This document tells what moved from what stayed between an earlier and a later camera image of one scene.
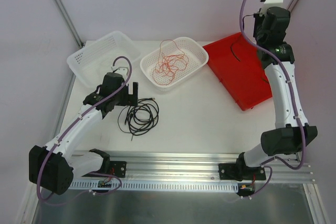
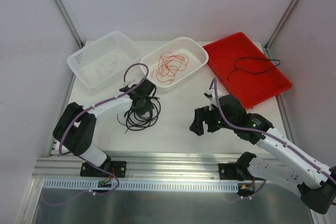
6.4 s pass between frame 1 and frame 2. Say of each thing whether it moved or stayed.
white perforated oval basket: stayed
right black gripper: moved
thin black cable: moved
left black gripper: moved
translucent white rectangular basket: stayed
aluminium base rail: stayed
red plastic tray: stayed
